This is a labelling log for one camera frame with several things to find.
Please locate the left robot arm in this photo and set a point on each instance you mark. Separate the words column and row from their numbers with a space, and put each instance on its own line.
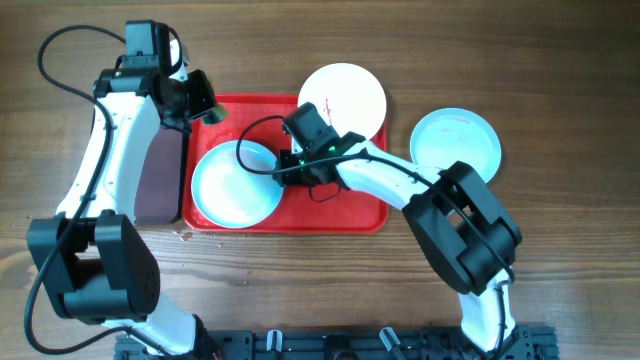
column 91, row 261

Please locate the light blue plate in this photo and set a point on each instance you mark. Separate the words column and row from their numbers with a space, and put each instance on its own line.
column 447, row 135
column 231, row 186

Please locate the green scrubbing sponge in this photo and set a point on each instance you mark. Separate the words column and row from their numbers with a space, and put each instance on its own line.
column 214, row 115

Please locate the red plastic tray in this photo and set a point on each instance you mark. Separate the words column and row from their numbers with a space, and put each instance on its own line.
column 324, row 211

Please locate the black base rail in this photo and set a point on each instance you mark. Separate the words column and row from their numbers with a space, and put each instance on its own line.
column 433, row 343

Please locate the white plate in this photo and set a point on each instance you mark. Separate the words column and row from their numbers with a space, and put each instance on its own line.
column 348, row 97

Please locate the black water tray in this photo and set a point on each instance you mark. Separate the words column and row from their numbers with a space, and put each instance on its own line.
column 143, row 172

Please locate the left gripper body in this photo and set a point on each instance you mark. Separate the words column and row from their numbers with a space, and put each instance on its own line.
column 196, row 96

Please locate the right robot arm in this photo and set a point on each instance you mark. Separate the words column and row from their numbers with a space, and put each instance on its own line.
column 464, row 232

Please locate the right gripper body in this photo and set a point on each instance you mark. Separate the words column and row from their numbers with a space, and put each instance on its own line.
column 301, row 176

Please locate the light blue plate front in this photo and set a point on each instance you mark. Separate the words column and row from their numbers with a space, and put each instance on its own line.
column 231, row 186

